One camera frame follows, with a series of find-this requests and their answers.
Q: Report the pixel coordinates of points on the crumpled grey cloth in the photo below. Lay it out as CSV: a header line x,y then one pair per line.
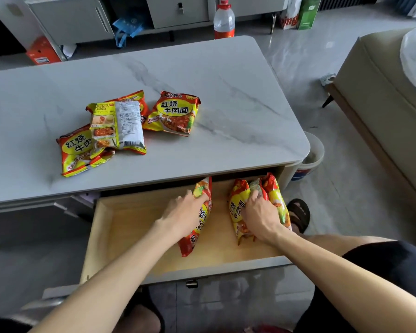
x,y
327,79

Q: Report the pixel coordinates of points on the clear bottle with red cap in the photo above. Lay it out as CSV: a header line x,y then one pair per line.
x,y
224,20

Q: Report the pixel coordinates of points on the red yellow instant noodle packet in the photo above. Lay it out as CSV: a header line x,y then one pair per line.
x,y
175,112
202,190
237,204
275,197
138,98
76,152
123,126

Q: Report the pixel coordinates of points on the person's right hand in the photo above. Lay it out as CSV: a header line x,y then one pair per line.
x,y
263,220

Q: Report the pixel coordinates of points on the person's right fingers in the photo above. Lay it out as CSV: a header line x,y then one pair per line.
x,y
253,200

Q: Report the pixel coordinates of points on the person's left fingers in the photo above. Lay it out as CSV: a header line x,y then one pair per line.
x,y
190,198

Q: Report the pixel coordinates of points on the blue bag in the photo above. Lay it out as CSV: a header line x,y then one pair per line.
x,y
128,27

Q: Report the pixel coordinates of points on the orange cardboard box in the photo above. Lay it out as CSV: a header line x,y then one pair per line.
x,y
41,51

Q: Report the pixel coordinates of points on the wooden drawer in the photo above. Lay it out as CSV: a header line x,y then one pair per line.
x,y
131,221

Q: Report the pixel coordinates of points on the white and red bag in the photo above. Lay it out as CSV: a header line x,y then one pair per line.
x,y
291,13

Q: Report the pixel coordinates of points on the grey marble coffee table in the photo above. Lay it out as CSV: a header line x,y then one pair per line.
x,y
201,83

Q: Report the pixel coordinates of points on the black sandal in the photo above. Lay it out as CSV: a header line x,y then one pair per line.
x,y
300,213

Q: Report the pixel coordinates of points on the dark radiator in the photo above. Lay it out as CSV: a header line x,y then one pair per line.
x,y
346,1

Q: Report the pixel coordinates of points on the person's right forearm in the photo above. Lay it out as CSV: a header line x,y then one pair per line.
x,y
339,284

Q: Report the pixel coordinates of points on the beige sofa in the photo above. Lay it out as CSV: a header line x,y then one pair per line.
x,y
378,110

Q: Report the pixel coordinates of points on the black shorts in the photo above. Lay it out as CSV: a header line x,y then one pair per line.
x,y
402,260

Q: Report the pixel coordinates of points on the person's left leg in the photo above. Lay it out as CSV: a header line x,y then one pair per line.
x,y
138,319

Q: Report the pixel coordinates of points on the person's leg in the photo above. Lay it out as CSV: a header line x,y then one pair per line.
x,y
138,319
332,243

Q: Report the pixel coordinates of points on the white plastic bucket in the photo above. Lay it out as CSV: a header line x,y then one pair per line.
x,y
310,162

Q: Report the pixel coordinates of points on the green box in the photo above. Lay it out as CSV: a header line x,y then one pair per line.
x,y
309,13

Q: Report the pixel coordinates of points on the person's right leg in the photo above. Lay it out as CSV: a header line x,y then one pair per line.
x,y
332,243

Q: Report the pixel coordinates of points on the white paper sheet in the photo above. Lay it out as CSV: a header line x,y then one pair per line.
x,y
68,51

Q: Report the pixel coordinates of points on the person's left forearm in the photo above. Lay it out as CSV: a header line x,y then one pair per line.
x,y
111,284

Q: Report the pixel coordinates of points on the person's left hand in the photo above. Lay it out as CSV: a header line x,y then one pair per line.
x,y
182,218

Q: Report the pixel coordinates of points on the grey cabinet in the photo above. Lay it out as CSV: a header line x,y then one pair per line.
x,y
72,17

